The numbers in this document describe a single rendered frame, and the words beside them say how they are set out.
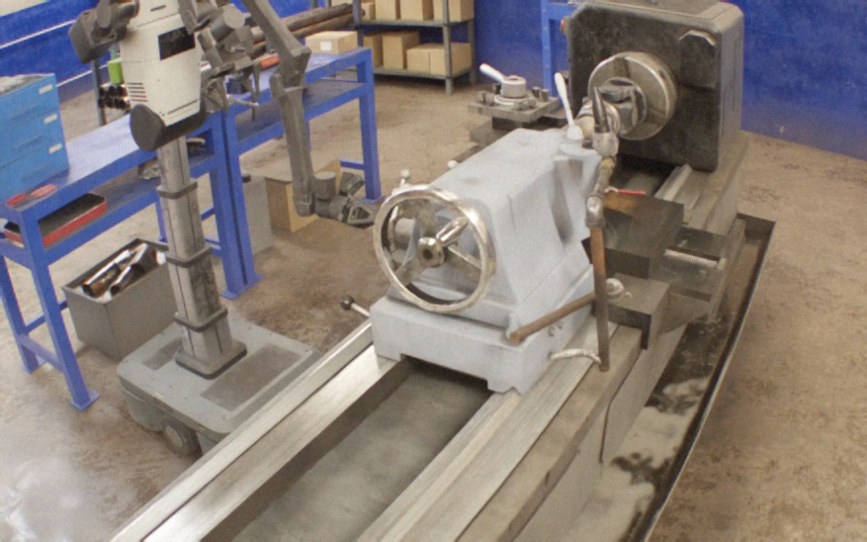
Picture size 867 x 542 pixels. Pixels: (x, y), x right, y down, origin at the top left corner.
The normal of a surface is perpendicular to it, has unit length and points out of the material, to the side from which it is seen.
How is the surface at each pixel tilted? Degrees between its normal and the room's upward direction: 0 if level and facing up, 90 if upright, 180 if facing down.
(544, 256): 66
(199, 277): 90
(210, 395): 0
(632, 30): 90
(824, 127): 90
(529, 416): 0
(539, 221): 76
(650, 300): 0
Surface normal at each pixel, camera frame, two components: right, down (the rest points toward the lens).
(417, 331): -0.51, 0.43
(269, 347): -0.04, -0.87
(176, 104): 0.85, 0.22
